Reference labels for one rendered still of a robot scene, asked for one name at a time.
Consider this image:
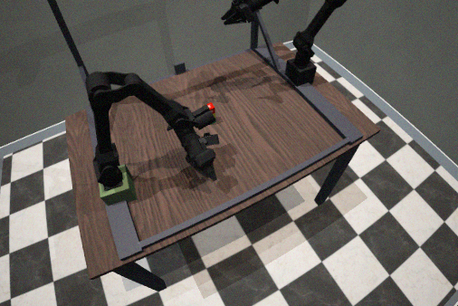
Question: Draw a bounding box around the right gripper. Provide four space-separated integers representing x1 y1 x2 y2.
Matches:
180 133 217 181

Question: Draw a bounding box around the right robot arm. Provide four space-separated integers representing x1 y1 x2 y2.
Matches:
85 72 215 191

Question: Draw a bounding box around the red block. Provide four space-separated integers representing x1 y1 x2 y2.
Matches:
206 102 215 114

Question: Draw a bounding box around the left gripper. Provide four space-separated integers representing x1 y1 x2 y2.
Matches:
221 0 263 25

